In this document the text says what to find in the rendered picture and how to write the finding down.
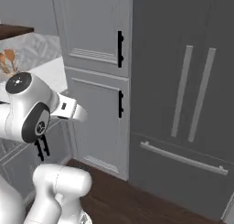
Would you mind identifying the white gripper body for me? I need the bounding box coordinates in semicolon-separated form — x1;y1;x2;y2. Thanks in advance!
71;102;89;123

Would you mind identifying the grey tall cupboard door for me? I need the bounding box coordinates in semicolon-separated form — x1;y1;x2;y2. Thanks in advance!
63;66;131;182
50;0;133;79

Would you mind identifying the grey base cupboard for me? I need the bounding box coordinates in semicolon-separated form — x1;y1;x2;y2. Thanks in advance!
0;117;73;204

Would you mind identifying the dark grey fridge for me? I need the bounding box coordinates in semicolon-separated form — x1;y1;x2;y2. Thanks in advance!
129;0;234;223

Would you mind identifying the wooden spoon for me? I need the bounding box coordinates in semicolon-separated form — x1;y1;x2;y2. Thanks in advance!
4;48;18;74
0;51;11;75

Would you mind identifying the dark wooden shelf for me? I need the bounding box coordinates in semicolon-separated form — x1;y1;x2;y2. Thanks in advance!
0;23;35;41

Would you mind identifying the grey vertical fridge handle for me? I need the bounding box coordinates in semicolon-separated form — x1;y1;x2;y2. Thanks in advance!
186;47;218;144
170;45;195;138

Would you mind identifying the grey fridge drawer handle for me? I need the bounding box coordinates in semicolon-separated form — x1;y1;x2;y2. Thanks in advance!
139;140;229;177

